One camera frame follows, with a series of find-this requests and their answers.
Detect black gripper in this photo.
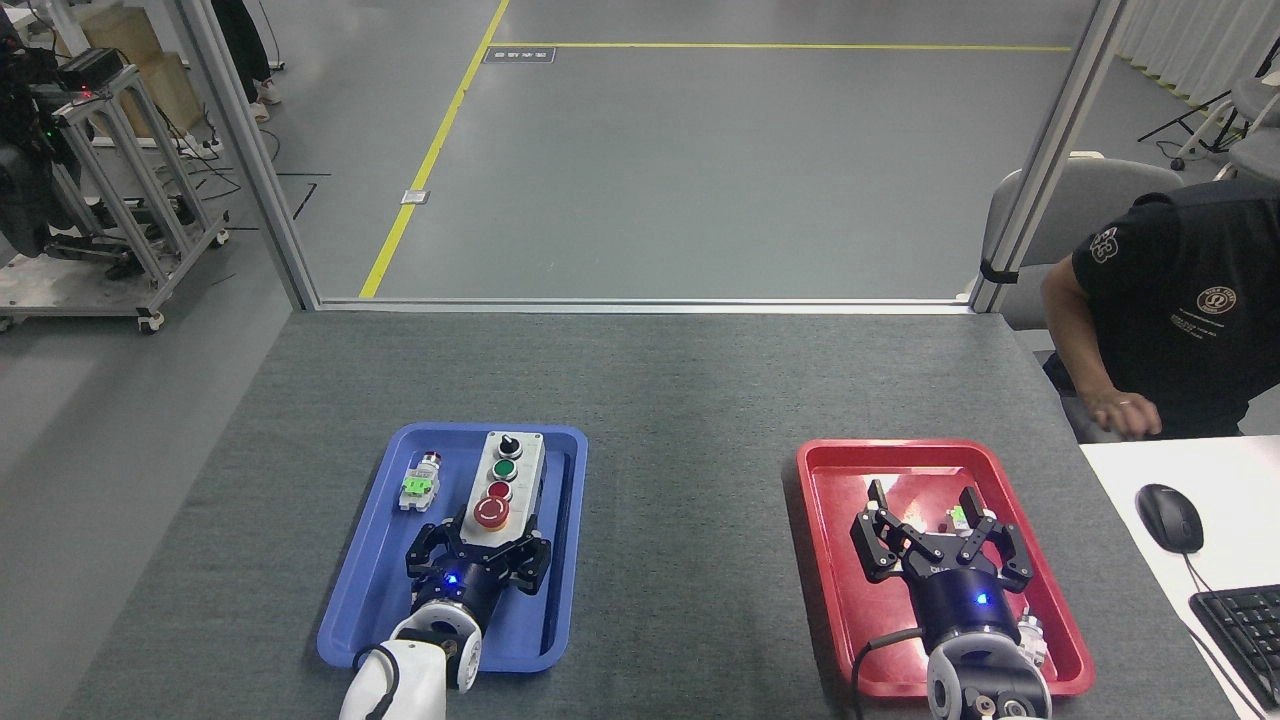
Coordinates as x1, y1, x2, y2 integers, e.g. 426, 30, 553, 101
404, 519, 554, 632
849, 481, 1037, 654

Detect grey control box with buttons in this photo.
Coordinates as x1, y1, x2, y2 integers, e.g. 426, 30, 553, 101
455, 430, 549, 553

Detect black computer mouse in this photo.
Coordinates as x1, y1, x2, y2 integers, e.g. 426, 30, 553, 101
1136, 483, 1206, 555

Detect push button with green block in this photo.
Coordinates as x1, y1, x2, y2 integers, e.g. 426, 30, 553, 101
398, 451, 444, 513

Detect cardboard box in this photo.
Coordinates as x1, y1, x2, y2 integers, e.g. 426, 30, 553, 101
55, 5, 207, 141

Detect person's right hand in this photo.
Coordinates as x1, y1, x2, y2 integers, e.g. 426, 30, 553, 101
1084, 390, 1163, 442

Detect red plastic tray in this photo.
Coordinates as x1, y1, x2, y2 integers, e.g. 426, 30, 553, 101
796, 438, 1096, 698

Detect blue plastic tray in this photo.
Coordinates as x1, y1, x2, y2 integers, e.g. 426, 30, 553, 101
317, 422, 589, 674

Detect white desk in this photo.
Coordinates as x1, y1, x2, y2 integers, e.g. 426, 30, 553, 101
1080, 435, 1280, 720

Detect black keyboard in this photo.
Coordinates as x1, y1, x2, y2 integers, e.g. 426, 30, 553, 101
1189, 585, 1280, 713

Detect person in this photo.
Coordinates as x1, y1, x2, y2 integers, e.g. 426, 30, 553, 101
1040, 178, 1280, 442

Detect grey office chair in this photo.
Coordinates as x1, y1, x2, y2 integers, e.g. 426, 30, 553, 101
980, 152, 1187, 332

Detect black tripod stand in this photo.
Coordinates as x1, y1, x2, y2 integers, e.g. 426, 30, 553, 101
1137, 38, 1280, 146

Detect grey chair on castors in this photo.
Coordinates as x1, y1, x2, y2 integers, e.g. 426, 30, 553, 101
1170, 75, 1280, 184

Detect standing person's legs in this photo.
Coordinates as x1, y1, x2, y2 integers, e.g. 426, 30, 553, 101
210, 0, 285, 125

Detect white curtain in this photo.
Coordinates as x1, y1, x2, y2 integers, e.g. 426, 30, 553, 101
1114, 0, 1280, 111

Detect black machine on cart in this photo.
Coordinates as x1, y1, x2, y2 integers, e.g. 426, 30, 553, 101
0, 10, 126, 263

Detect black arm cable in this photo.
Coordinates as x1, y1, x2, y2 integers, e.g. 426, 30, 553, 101
849, 627, 933, 720

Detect silver white push button switch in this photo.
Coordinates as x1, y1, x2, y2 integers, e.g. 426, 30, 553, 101
1012, 608, 1052, 673

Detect black mouse cable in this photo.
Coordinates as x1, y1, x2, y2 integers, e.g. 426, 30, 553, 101
1185, 550, 1277, 720

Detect black floor cable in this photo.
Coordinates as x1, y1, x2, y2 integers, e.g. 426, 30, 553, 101
185, 125, 333, 227

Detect silver frame post with strap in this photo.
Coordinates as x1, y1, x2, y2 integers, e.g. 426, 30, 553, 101
968, 0, 1132, 315

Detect aluminium frame cart on wheels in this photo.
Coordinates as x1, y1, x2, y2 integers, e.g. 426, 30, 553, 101
0, 62, 232, 336

